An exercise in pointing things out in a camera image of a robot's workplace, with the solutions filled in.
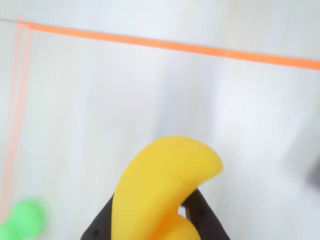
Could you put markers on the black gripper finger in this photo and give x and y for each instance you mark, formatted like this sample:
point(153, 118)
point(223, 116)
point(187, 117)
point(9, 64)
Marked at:
point(100, 226)
point(207, 222)

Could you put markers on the yellow banana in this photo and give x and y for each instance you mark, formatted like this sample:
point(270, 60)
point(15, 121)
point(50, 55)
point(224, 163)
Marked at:
point(155, 180)

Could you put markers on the green rubber duck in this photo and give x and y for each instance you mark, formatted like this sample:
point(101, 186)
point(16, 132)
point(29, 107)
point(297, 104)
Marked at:
point(22, 220)

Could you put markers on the orange tape line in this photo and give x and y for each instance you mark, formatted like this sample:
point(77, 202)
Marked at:
point(175, 46)

